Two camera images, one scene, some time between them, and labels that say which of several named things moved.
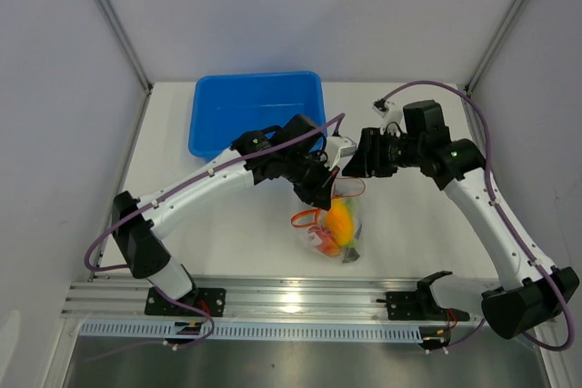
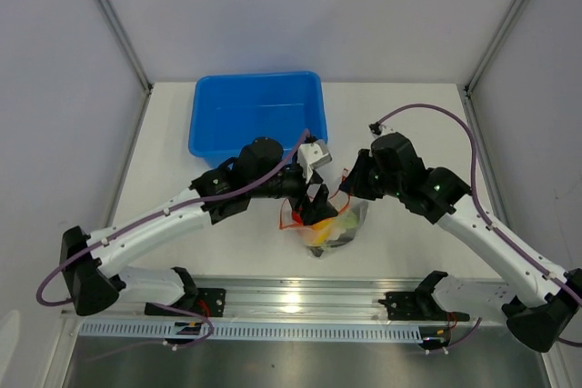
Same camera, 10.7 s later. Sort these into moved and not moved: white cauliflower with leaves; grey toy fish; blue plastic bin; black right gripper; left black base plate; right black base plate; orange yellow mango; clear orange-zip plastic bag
Moved: white cauliflower with leaves; grey toy fish; orange yellow mango; clear orange-zip plastic bag; black right gripper
Not moved: left black base plate; blue plastic bin; right black base plate
